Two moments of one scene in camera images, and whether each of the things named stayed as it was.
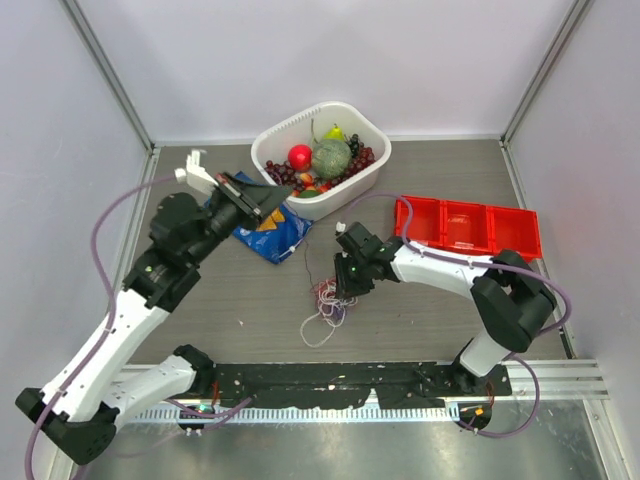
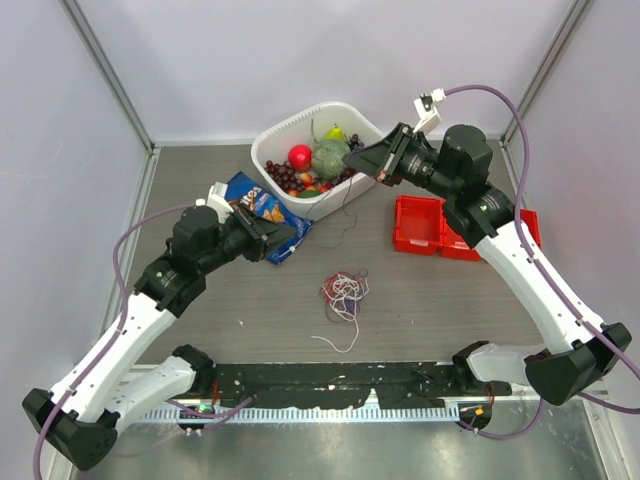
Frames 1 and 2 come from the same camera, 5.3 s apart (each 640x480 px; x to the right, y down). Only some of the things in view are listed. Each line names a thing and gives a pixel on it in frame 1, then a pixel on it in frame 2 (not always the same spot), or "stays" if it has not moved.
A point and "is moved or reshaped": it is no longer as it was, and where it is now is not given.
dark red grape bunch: [284, 174] stays
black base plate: [340, 385] stays
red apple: [300, 157] stays
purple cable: [307, 265] → [343, 204]
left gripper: [263, 196] → [261, 233]
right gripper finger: [347, 287] → [374, 160]
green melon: [331, 158] stays
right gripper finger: [360, 290] → [392, 140]
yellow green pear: [335, 133] stays
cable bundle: [330, 307] is moved or reshaped
